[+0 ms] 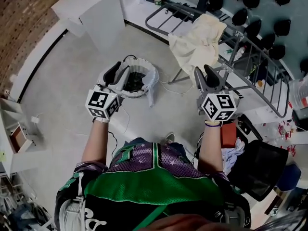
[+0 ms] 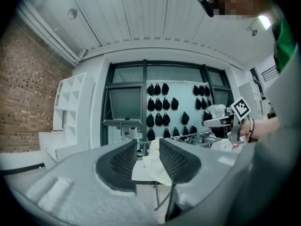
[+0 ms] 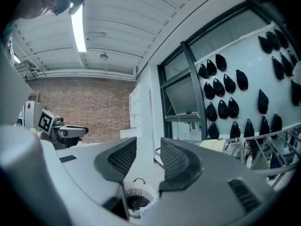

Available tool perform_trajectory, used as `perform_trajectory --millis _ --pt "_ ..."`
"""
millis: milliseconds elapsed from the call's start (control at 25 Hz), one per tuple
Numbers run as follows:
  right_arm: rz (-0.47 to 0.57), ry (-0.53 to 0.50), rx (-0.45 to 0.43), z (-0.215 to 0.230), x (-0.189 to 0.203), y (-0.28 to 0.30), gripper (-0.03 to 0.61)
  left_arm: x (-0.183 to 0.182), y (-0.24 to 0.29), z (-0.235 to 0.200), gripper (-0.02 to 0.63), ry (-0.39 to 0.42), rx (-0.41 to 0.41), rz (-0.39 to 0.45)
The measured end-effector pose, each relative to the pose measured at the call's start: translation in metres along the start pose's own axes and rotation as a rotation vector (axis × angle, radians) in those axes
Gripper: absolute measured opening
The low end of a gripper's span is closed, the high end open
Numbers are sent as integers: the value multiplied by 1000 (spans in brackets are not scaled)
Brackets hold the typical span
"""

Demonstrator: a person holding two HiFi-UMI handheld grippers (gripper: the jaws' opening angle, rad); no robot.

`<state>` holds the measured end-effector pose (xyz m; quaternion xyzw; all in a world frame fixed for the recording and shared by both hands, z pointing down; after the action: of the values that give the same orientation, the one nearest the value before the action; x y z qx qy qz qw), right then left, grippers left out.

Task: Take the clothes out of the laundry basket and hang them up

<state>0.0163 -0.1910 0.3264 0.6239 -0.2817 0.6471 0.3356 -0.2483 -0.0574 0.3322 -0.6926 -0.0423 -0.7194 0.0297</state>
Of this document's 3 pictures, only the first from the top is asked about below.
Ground yellow beaded bracelet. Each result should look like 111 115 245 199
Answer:
204 120 224 129

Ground white shelf cabinet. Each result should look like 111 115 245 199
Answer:
51 0 126 55

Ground person's right forearm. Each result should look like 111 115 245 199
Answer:
198 125 225 175

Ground white floor cable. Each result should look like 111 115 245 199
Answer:
157 72 193 96

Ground person's right shoe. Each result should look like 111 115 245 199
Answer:
165 132 177 146

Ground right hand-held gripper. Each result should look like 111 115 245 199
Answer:
193 65 244 122

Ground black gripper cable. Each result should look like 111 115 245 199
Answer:
107 104 131 159
192 132 205 164

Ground blue chair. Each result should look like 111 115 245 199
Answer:
276 164 302 193

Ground white plastic bottle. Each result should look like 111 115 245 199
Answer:
237 46 248 60

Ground white side cabinet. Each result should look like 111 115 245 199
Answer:
0 97 47 176

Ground black mesh office chair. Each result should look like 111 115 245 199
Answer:
226 114 290 202

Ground cream yellow clothes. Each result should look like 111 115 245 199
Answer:
167 13 228 76

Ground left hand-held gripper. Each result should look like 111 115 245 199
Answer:
85 61 132 122

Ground grey metal drying rack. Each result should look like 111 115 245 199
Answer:
145 4 290 119

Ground red box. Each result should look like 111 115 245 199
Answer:
220 123 238 149

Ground pale wall board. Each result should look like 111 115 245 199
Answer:
206 0 308 81

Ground white ribbed laundry basket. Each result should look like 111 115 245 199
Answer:
96 54 160 100

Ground black garment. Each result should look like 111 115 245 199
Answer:
124 71 148 92

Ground grey shoulder strap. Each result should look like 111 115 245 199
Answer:
59 172 86 231
223 202 245 228

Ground cluster of red clips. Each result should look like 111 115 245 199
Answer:
277 120 298 154

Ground person's left forearm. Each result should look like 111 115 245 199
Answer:
81 120 111 165

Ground large clear water jug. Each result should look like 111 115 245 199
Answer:
288 77 308 111

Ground person's green purple jersey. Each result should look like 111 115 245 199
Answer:
54 142 251 231

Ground white crumpled cloth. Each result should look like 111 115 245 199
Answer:
221 138 246 176

